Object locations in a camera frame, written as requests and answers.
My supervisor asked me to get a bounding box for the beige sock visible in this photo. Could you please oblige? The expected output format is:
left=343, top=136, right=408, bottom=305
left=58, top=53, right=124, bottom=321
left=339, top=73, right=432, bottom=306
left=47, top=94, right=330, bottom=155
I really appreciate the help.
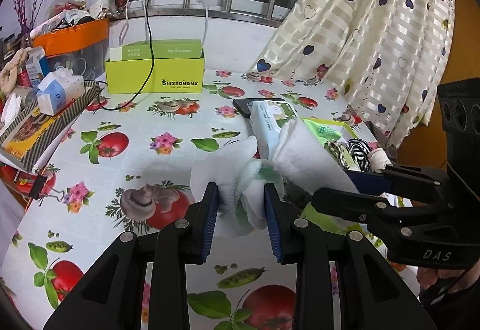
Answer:
left=368, top=148, right=393, bottom=171

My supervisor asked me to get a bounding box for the black white striped sock ball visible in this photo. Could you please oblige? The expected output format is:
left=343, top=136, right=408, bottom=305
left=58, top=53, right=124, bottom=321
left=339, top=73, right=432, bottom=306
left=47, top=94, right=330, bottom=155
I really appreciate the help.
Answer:
left=346, top=138, right=372, bottom=173

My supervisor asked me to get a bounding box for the white green sock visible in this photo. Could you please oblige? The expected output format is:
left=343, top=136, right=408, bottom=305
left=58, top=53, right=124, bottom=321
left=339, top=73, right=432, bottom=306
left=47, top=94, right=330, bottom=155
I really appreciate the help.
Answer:
left=190, top=118, right=358, bottom=237

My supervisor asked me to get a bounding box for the green packaged cloth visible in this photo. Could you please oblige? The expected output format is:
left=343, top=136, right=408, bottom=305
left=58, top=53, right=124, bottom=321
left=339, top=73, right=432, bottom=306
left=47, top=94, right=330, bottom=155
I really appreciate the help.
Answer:
left=303, top=118, right=342, bottom=146

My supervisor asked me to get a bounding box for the green cloth with woven strap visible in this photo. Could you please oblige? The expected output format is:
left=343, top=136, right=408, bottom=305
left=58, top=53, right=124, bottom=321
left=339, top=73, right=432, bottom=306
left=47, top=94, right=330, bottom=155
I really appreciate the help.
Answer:
left=325, top=141, right=360, bottom=172

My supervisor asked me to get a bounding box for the right hand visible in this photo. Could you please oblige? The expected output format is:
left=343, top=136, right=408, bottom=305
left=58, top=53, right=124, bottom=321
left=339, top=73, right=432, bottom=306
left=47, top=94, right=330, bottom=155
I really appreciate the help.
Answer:
left=416, top=263, right=480, bottom=293

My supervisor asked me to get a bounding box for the wooden cabinet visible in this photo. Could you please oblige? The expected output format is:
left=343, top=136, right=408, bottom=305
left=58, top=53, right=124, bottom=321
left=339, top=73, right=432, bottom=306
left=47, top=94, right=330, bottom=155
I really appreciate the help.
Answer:
left=397, top=0, right=480, bottom=162

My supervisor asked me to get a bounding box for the floral plastic tablecloth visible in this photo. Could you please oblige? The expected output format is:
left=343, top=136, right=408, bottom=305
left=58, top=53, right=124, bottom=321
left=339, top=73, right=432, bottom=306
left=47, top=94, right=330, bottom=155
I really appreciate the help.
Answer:
left=1, top=70, right=363, bottom=329

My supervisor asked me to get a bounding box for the white tray box green rim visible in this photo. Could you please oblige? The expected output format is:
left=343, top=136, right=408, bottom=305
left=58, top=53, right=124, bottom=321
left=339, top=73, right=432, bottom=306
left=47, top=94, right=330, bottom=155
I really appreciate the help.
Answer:
left=310, top=118, right=379, bottom=150

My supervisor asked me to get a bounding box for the wet wipes pack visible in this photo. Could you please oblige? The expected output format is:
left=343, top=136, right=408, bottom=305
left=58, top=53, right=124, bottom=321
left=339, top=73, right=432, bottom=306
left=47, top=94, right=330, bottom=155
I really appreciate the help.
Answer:
left=249, top=100, right=298, bottom=159

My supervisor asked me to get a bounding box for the black smartphone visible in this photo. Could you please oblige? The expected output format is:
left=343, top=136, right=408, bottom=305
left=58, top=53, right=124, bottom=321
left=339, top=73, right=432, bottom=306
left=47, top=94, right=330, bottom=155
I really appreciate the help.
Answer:
left=232, top=98, right=285, bottom=119

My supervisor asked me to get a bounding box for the yellow-green cardboard box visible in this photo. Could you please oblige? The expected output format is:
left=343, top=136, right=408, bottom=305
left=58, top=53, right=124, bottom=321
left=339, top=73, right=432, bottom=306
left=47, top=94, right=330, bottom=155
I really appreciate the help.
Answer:
left=105, top=47, right=205, bottom=95

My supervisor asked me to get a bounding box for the cream heart pattern curtain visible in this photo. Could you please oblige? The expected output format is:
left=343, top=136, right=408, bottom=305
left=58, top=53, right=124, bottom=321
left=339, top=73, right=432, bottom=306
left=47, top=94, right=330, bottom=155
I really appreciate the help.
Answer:
left=248, top=0, right=455, bottom=147

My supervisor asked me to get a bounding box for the green inner box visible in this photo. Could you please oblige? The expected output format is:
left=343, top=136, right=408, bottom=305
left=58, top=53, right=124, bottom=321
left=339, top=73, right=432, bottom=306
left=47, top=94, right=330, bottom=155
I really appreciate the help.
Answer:
left=109, top=39, right=203, bottom=62

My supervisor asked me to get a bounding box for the striped snack box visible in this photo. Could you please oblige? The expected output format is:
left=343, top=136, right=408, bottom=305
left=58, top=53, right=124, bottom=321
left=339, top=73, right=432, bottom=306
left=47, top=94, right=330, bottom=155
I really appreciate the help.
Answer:
left=1, top=81, right=101, bottom=173

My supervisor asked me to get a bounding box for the white blue tissue pack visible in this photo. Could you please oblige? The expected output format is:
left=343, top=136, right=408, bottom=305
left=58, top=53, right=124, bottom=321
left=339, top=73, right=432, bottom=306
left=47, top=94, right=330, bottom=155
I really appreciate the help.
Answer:
left=36, top=68, right=86, bottom=116

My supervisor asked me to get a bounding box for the orange storage box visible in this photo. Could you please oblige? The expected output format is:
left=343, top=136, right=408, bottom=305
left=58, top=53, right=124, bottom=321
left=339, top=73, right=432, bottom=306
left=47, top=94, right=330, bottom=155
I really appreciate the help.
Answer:
left=33, top=18, right=109, bottom=57

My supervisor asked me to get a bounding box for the beige scrunchie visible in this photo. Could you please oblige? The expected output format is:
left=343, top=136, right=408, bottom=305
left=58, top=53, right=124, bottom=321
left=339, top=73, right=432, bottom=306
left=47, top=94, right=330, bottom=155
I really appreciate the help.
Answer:
left=0, top=47, right=32, bottom=95

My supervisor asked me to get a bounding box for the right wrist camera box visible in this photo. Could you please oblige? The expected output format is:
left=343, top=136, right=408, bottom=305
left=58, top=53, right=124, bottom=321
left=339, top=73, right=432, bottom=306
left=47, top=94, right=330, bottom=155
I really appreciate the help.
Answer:
left=437, top=78, right=479, bottom=183

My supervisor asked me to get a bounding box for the black power cable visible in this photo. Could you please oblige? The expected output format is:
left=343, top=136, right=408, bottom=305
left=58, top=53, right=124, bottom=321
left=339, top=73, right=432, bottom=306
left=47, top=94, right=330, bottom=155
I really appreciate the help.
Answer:
left=84, top=0, right=155, bottom=112

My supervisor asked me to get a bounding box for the white cable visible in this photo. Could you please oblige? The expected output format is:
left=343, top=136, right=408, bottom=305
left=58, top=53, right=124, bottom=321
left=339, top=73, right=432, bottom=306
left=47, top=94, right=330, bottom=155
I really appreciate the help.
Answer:
left=196, top=0, right=210, bottom=50

